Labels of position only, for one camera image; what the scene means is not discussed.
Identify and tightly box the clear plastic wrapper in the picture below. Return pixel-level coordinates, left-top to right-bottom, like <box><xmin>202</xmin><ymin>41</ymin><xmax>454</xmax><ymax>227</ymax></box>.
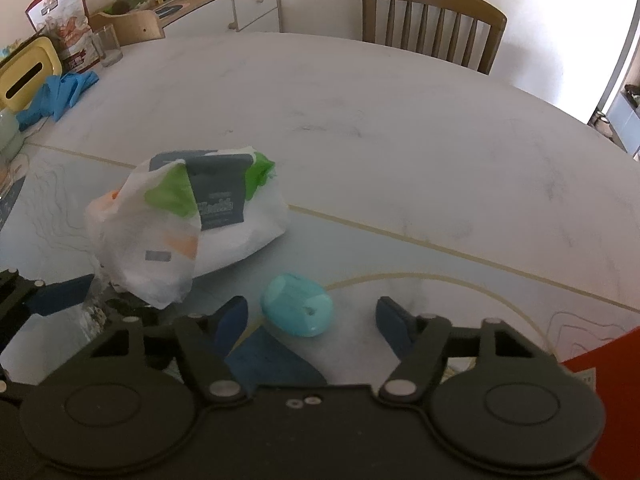
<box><xmin>81</xmin><ymin>269</ymin><xmax>151</xmax><ymax>343</ymax></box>

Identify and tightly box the teal oval pencil sharpener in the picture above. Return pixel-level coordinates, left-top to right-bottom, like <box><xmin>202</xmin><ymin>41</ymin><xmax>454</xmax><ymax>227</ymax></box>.
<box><xmin>260</xmin><ymin>273</ymin><xmax>334</xmax><ymax>338</ymax></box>

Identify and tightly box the wooden slat-back chair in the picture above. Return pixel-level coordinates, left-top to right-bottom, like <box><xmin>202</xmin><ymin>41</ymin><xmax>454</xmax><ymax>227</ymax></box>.
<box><xmin>362</xmin><ymin>0</ymin><xmax>508</xmax><ymax>76</ymax></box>

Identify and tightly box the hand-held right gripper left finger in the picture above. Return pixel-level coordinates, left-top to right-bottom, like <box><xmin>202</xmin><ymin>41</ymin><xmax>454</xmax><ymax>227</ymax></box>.
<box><xmin>89</xmin><ymin>296</ymin><xmax>249</xmax><ymax>403</ymax></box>

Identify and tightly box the wooden tray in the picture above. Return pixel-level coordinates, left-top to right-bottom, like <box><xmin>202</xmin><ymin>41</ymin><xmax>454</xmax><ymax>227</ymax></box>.
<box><xmin>89</xmin><ymin>9</ymin><xmax>166</xmax><ymax>47</ymax></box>

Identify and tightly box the pale glass jar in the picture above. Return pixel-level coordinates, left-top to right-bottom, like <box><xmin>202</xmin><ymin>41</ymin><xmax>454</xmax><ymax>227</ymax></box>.
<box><xmin>0</xmin><ymin>107</ymin><xmax>24</xmax><ymax>167</ymax></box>

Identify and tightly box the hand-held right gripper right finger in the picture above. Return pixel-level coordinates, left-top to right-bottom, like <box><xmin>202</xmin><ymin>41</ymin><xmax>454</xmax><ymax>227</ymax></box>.
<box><xmin>376</xmin><ymin>296</ymin><xmax>556</xmax><ymax>403</ymax></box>

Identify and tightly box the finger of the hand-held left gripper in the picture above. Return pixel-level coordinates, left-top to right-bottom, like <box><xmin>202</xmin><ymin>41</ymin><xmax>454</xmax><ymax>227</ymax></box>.
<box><xmin>102</xmin><ymin>302</ymin><xmax>171</xmax><ymax>328</ymax></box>
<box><xmin>0</xmin><ymin>270</ymin><xmax>96</xmax><ymax>356</ymax></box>

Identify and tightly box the clear drinking glass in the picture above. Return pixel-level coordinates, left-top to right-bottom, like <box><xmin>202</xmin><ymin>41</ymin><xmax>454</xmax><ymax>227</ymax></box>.
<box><xmin>92</xmin><ymin>24</ymin><xmax>124</xmax><ymax>68</ymax></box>

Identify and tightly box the red and white cardboard box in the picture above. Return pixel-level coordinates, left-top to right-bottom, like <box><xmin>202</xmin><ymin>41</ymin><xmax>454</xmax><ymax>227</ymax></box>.
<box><xmin>559</xmin><ymin>327</ymin><xmax>640</xmax><ymax>467</ymax></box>

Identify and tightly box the blue rubber glove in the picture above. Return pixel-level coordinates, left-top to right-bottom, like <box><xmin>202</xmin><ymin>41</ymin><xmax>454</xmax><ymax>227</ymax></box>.
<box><xmin>16</xmin><ymin>70</ymin><xmax>100</xmax><ymax>129</ymax></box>

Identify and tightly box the white printed plastic bag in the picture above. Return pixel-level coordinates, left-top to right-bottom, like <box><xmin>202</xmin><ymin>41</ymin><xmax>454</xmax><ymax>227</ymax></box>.
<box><xmin>84</xmin><ymin>147</ymin><xmax>290</xmax><ymax>310</ymax></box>

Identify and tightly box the red and white snack bag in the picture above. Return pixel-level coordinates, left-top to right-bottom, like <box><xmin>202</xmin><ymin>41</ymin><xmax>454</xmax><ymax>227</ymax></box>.
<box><xmin>25</xmin><ymin>0</ymin><xmax>102</xmax><ymax>72</ymax></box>

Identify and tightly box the yellow tissue box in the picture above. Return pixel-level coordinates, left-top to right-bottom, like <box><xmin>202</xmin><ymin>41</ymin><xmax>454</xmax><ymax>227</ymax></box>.
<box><xmin>0</xmin><ymin>36</ymin><xmax>64</xmax><ymax>112</ymax></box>

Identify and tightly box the white shoe cabinet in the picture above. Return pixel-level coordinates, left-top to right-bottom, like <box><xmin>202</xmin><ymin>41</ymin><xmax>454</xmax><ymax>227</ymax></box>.
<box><xmin>606</xmin><ymin>81</ymin><xmax>640</xmax><ymax>157</ymax></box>

